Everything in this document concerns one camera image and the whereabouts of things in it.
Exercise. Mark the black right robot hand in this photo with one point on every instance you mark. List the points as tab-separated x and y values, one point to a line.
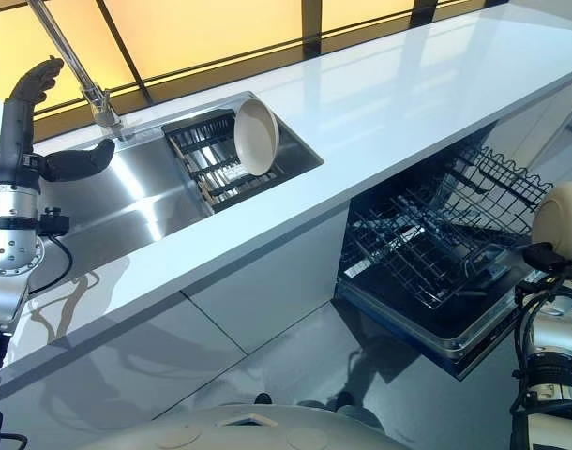
546	257

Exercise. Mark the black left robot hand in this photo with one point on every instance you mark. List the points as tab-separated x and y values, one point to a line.
14	136

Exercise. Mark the cream round plate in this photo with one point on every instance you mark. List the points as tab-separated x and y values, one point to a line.
560	220
253	136

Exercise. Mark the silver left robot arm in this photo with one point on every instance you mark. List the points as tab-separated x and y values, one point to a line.
7	244

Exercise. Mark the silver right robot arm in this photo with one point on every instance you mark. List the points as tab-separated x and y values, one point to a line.
551	337

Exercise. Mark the open dishwasher door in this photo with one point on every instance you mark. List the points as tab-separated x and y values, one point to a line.
408	328

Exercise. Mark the chrome kitchen faucet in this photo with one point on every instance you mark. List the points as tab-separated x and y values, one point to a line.
75	70

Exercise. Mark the stainless steel sink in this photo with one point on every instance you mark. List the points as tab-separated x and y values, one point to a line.
140	187

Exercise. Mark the black sink dish rack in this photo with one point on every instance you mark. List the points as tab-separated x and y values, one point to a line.
206	159

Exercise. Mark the dark right robot foot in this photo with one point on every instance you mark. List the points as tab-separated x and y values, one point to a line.
344	399

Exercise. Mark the dark robot foot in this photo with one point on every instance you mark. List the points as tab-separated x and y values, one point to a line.
344	399
263	399

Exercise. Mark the wide white cabinet door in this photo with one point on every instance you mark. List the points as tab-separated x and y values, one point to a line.
122	361

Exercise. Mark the narrow white cabinet door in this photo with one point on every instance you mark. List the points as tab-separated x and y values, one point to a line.
267	281

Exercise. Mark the dark left robot foot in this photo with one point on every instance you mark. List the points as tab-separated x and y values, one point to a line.
263	399

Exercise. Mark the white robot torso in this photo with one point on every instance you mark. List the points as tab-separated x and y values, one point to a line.
248	429

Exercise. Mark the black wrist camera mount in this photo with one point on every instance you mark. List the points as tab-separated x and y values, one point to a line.
54	220

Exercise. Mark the black window frame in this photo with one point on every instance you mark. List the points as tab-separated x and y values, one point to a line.
309	21

